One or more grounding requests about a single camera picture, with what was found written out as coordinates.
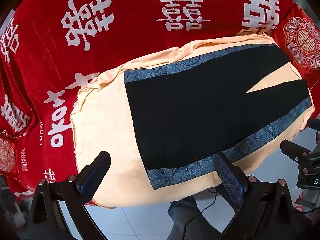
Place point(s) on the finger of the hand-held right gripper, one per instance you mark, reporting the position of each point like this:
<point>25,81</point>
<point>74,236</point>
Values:
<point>314,124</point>
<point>295,150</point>

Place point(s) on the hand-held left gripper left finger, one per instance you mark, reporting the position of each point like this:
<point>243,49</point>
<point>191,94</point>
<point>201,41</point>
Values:
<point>93,173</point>

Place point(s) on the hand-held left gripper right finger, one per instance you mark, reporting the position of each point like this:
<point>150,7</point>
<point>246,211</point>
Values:
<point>230,178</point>

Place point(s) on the black pants with blue trim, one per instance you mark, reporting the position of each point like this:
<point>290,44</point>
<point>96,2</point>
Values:
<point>190,110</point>

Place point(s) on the peach bed sheet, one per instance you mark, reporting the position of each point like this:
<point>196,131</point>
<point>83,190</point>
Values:
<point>105,135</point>

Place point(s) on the person's leg in grey trousers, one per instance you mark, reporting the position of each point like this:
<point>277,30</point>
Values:
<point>190,217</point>

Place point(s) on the red embroidered cushion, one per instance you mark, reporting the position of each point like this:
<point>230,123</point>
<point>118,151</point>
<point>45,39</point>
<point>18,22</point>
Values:
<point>6,155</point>
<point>301,40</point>

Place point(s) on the red printed blanket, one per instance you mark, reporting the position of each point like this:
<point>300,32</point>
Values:
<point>140,20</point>

